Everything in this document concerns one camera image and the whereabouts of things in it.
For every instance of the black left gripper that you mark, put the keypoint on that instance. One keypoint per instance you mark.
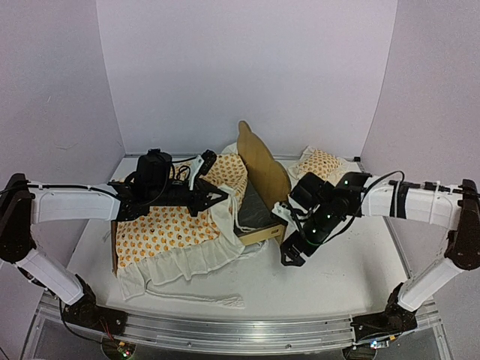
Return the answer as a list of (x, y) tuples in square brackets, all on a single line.
[(200, 202)]

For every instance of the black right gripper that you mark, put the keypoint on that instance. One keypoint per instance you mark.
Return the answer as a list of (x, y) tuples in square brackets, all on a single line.
[(287, 248)]

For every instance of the wooden pet bed frame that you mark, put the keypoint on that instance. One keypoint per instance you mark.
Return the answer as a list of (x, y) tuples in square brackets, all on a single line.
[(267, 183)]

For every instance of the duck print mattress cushion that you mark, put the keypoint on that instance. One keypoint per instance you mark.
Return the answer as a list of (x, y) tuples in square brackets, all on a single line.
[(169, 244)]

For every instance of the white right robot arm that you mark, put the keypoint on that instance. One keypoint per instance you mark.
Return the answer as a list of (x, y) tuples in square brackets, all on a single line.
[(452, 208)]

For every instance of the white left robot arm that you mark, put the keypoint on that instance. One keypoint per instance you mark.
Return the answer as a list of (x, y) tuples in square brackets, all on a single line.
[(38, 219)]

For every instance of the small duck print pillow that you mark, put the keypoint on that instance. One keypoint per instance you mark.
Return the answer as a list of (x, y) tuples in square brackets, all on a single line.
[(322, 164)]

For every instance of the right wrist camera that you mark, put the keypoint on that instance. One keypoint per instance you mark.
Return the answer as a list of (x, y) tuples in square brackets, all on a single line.
[(284, 212)]

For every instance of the aluminium front rail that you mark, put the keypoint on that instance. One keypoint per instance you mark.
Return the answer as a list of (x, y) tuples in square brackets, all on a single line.
[(241, 336)]

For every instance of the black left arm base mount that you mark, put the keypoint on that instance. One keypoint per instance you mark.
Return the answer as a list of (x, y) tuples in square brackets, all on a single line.
[(88, 314)]

